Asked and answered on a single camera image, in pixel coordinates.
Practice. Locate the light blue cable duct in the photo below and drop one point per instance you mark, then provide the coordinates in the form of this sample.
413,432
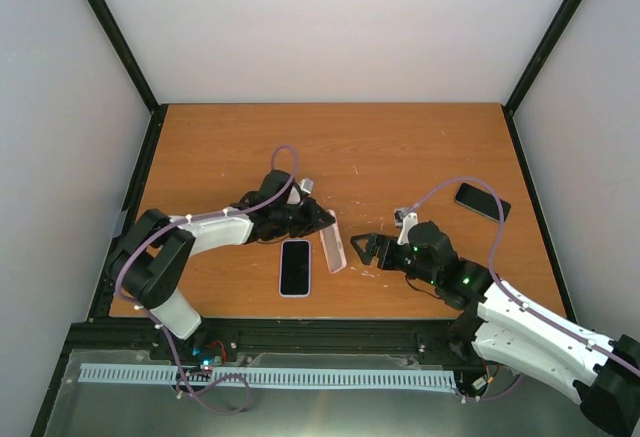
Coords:
271,378

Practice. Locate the green-edged phone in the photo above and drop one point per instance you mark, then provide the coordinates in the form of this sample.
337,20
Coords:
482,202

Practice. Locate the purple phone case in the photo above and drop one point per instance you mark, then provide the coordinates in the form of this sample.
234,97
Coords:
310,267

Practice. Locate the pink phone case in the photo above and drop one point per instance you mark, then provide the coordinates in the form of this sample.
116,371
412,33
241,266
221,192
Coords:
333,246

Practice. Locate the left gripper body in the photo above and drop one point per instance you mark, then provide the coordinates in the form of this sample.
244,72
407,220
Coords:
292,220

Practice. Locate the black aluminium frame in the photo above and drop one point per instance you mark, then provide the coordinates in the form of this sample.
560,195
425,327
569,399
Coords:
101,332

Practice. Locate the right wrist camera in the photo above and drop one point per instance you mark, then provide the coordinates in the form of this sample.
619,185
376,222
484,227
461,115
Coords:
405,221

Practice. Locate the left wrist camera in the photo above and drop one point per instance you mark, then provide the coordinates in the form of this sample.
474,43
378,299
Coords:
299,191

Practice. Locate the metal base plate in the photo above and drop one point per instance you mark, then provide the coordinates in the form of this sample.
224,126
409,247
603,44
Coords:
84,409

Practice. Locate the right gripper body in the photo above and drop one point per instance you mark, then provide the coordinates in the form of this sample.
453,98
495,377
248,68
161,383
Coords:
392,262

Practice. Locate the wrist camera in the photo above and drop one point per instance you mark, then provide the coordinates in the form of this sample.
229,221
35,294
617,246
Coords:
299,191
405,221

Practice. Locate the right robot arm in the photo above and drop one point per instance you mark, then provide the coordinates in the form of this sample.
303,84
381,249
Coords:
499,324

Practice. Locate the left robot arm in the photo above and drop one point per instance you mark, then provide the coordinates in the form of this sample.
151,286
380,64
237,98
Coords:
147,264

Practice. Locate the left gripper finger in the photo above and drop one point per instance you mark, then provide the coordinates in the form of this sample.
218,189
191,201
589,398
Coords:
317,212
311,228

